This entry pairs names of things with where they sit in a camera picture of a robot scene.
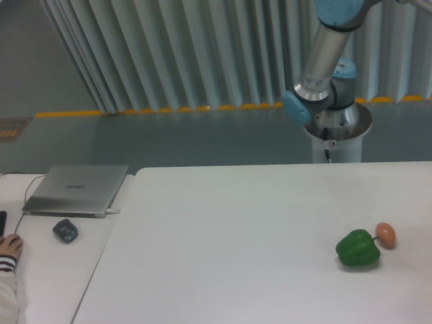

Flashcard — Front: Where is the person's hand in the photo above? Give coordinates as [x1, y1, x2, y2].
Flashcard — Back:
[0, 234, 24, 260]

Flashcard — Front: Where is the brown egg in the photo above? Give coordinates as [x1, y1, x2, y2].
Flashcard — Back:
[375, 222, 396, 250]

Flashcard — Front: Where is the white striped sleeve forearm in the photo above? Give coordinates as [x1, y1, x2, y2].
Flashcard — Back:
[1, 255, 20, 323]

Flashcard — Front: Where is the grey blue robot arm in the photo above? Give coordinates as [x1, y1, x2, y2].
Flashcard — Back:
[281, 1, 431, 124]

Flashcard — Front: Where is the green bell pepper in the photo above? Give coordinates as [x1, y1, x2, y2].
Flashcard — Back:
[335, 229, 381, 267]

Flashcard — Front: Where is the black phone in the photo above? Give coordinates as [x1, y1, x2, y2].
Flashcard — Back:
[0, 211, 7, 237]

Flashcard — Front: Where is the silver laptop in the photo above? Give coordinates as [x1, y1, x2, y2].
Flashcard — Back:
[22, 165, 128, 218]

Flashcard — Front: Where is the white folding partition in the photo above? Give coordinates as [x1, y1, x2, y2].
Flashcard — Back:
[42, 1, 431, 114]

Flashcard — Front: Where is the black mouse cable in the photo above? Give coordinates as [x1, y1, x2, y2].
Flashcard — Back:
[0, 172, 46, 236]

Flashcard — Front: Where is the black pedestal cable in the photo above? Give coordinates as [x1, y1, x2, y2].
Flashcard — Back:
[322, 126, 333, 164]

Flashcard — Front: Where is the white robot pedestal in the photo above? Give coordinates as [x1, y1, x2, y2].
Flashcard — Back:
[304, 103, 372, 163]

